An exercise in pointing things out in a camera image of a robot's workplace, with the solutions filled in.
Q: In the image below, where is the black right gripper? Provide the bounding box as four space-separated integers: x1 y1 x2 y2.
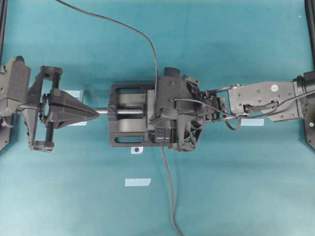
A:
150 67 205 152

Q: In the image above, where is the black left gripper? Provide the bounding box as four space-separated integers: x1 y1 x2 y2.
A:
23 65 99 152

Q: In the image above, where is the black USB cable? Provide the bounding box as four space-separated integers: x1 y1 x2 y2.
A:
55 0 184 236

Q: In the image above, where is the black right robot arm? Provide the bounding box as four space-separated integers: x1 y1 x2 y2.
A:
149 67 315 152

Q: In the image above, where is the blue tape under right arm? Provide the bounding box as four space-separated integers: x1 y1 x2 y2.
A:
241 118 264 126

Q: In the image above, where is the blue tape near left gripper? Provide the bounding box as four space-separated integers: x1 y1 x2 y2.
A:
65 90 87 126

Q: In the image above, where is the black bench vise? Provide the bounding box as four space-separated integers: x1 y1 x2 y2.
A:
98 83 161 148

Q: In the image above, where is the blue tape strip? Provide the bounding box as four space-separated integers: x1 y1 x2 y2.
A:
125 178 151 187

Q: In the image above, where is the thin black camera cable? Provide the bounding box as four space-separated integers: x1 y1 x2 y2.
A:
172 90 279 131

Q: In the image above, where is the black aluminium frame rail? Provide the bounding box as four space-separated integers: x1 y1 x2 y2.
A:
304 0 315 67

